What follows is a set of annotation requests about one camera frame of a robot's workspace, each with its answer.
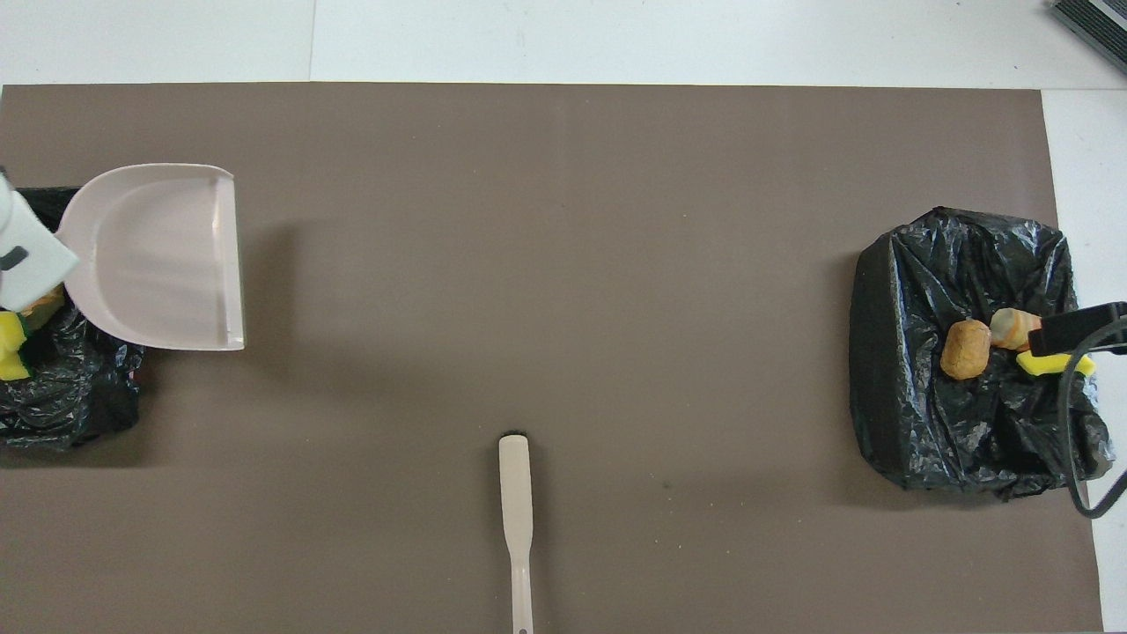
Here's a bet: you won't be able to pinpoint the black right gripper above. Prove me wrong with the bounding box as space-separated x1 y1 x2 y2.
1028 301 1127 358

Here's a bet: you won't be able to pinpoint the small yellow green sponge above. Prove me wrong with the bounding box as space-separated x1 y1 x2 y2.
1015 350 1097 379

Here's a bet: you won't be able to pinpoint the beige orange foam lump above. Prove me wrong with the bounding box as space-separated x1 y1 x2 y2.
990 307 1044 353

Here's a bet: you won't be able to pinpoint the brown bread-like lump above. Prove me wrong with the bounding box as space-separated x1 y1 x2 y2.
940 319 992 381

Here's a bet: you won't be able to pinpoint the beige brush black bristles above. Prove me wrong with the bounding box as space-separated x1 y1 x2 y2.
497 432 535 634

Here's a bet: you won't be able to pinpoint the beige plastic dustpan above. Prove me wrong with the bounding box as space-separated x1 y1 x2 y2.
55 163 247 352

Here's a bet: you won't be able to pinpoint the black bagged trash bin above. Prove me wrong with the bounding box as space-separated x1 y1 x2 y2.
848 206 1115 501

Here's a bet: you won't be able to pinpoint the black bagged bin pink patch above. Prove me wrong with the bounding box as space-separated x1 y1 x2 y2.
0 185 146 452

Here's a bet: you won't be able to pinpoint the dark grey ribbed device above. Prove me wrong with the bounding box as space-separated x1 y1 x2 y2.
1050 0 1127 76

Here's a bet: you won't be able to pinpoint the brown table mat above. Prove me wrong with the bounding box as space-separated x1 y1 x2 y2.
0 83 1106 634

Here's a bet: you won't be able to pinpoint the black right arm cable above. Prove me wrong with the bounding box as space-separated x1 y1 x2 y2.
1057 317 1127 520

